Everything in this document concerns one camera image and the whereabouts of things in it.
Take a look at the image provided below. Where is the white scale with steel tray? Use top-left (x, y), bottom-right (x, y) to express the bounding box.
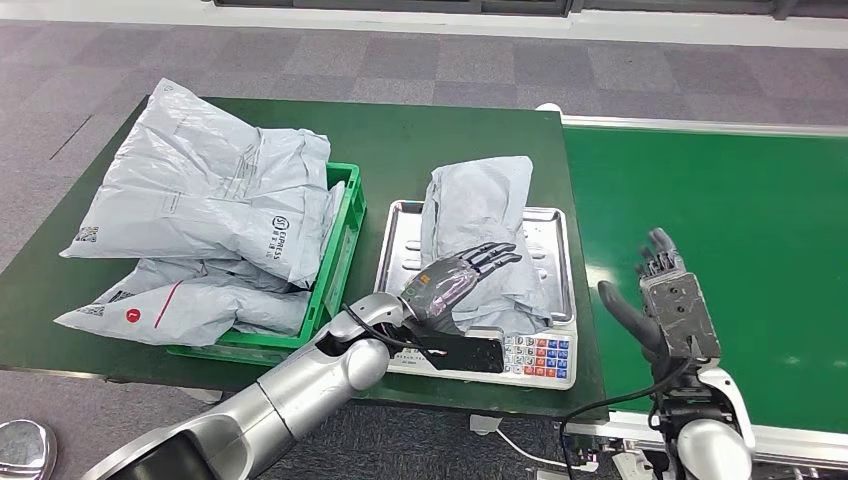
top-left (374, 198), bottom-right (579, 391)

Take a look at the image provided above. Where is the grey parcel with red spot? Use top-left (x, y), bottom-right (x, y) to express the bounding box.
top-left (419, 156), bottom-right (554, 336)

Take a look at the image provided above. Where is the large grey express parcel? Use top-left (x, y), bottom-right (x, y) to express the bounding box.
top-left (59, 78), bottom-right (333, 289)

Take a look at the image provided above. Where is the green conveyor belt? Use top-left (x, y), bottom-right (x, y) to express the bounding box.
top-left (536, 103), bottom-right (848, 480)

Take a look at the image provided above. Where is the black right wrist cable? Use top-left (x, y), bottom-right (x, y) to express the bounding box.
top-left (559, 357), bottom-right (694, 480)

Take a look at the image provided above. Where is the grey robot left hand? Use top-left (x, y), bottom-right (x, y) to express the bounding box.
top-left (399, 242), bottom-right (525, 336)

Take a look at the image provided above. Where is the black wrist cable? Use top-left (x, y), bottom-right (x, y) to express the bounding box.
top-left (559, 357), bottom-right (694, 480)
top-left (341, 303), bottom-right (452, 359)

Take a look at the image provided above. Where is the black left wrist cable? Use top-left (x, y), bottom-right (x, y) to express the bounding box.
top-left (341, 303), bottom-right (452, 359)

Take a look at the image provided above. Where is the white power cable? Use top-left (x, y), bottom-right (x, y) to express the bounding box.
top-left (495, 429), bottom-right (600, 473)

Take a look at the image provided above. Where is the worn right wrist camera box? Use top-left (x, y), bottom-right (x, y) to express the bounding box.
top-left (639, 270), bottom-right (722, 362)

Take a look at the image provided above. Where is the round chrome base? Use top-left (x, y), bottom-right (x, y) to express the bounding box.
top-left (0, 420), bottom-right (59, 480)

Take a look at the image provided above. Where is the white power strip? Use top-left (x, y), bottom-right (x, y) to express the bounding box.
top-left (612, 450), bottom-right (654, 480)

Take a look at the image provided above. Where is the green plastic crate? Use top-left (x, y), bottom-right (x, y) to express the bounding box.
top-left (165, 162), bottom-right (369, 369)

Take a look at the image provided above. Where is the crumpled grey plastic parcel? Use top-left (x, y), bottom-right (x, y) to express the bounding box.
top-left (291, 180), bottom-right (347, 293)

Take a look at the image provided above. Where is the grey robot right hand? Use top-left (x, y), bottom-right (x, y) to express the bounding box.
top-left (597, 227), bottom-right (690, 382)

